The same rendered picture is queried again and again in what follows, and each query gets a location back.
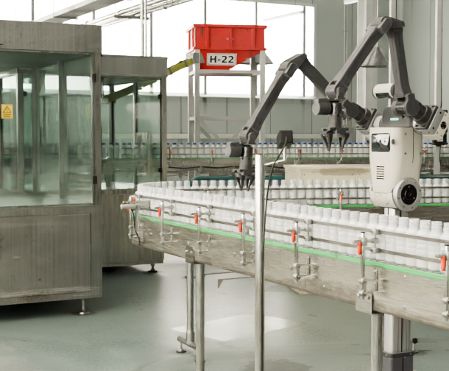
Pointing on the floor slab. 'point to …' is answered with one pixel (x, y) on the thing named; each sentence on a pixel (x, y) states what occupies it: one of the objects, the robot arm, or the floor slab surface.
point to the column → (370, 76)
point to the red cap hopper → (246, 46)
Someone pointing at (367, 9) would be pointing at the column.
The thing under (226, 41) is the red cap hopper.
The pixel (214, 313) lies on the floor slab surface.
